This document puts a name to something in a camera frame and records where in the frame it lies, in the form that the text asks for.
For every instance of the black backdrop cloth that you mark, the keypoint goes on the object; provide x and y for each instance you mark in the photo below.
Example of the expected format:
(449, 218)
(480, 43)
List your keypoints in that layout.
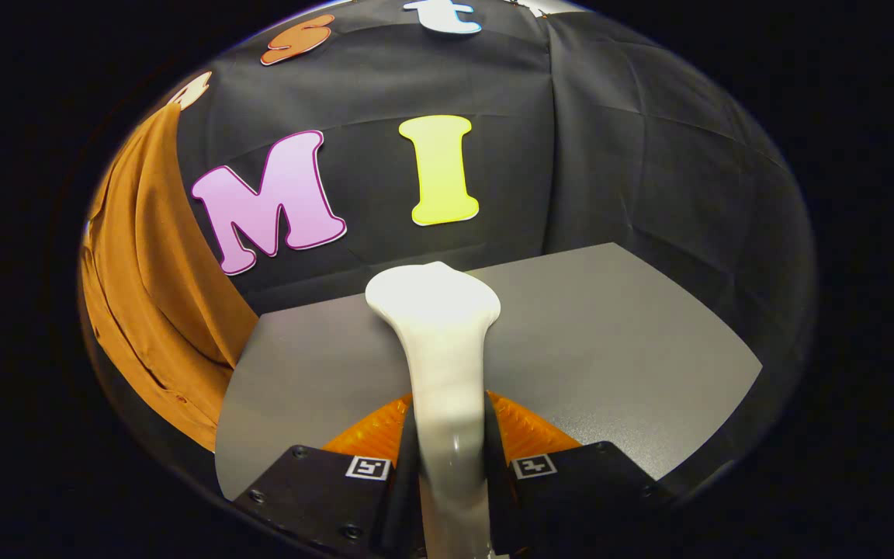
(633, 155)

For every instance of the orange-brown button shirt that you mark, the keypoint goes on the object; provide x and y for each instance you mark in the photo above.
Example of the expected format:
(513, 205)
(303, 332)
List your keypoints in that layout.
(160, 310)

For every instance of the white garment steamer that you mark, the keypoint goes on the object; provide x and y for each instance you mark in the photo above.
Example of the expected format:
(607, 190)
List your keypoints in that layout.
(447, 373)

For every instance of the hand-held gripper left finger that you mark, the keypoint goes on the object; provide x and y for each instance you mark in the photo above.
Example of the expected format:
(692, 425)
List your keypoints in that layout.
(323, 497)

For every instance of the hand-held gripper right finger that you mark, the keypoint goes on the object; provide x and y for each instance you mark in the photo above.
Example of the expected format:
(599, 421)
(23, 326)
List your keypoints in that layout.
(571, 497)

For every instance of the grey side table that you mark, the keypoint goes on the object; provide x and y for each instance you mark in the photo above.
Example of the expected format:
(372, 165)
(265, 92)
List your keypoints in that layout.
(618, 349)

